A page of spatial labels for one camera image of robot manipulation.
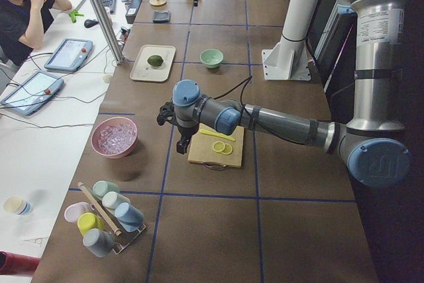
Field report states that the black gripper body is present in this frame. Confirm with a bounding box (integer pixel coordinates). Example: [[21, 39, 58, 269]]
[[156, 101, 199, 142]]

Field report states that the green bowl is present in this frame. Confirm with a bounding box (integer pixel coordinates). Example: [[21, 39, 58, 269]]
[[200, 49, 224, 68]]

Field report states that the pink bowl with ice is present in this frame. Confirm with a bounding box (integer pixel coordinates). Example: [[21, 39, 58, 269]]
[[90, 117, 138, 159]]

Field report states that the bamboo cutting board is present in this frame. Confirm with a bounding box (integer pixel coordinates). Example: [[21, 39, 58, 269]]
[[188, 124, 244, 168]]

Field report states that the upper lemon slice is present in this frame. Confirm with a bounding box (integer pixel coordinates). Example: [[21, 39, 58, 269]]
[[212, 141, 224, 153]]

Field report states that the lemon slice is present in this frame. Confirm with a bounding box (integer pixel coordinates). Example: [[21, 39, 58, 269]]
[[221, 143, 233, 155], [212, 141, 224, 153]]

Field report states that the yellow plastic knife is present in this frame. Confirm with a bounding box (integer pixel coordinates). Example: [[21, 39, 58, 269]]
[[199, 129, 236, 142]]

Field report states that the grey folded cloth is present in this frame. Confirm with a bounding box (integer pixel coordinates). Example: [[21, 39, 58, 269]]
[[152, 11, 171, 23]]

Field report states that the lower lemon slice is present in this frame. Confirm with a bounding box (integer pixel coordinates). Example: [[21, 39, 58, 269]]
[[221, 143, 233, 155]]

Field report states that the white rabbit tray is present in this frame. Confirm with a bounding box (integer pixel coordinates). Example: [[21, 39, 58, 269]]
[[129, 44, 176, 82]]

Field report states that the green avocado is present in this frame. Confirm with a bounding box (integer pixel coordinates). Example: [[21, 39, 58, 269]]
[[147, 54, 164, 68]]

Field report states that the blue cup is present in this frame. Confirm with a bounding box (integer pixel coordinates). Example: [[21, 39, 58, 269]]
[[114, 202, 144, 232]]

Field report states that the white cup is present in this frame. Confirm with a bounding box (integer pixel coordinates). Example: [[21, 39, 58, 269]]
[[102, 191, 131, 211]]

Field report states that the green cup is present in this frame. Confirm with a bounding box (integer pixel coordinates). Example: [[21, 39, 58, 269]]
[[92, 180, 120, 200]]

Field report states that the wooden rack rod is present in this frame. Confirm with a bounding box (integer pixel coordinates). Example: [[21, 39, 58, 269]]
[[78, 182, 123, 237]]

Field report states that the upper teach pendant tablet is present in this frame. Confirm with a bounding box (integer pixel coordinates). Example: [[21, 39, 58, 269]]
[[44, 38, 93, 73]]

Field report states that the teach pendant tablet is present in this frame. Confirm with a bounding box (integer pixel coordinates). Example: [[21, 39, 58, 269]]
[[44, 38, 93, 73], [1, 71, 65, 116]]

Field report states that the black computer mouse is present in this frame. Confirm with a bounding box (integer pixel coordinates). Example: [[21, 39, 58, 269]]
[[83, 19, 99, 28]]

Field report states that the yellow cup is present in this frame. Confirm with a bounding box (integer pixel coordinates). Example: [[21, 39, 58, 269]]
[[77, 213, 105, 235]]

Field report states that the green clamp tool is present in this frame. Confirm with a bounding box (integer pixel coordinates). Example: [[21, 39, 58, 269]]
[[68, 9, 84, 23]]

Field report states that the pink cup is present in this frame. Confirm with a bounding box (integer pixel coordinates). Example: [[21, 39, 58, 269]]
[[64, 201, 91, 223]]

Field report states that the grey cup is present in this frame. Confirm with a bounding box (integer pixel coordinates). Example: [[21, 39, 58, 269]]
[[83, 228, 115, 258]]

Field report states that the lower teach pendant tablet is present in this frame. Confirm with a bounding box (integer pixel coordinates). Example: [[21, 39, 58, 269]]
[[1, 71, 65, 116]]

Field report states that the seated person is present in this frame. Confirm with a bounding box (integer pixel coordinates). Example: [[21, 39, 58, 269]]
[[1, 0, 72, 67]]

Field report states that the paper cup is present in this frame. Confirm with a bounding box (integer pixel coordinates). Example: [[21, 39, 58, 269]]
[[3, 196, 32, 215]]

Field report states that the red object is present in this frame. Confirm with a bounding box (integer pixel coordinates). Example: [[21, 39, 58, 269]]
[[1, 251, 40, 276]]

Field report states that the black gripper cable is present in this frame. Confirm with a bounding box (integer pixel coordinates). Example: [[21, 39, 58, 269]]
[[211, 76, 254, 115]]

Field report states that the aluminium frame post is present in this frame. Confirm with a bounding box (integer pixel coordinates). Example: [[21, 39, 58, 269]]
[[90, 0, 125, 65]]

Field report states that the white wire cup rack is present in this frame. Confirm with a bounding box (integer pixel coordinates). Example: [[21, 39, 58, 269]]
[[104, 216, 146, 255]]

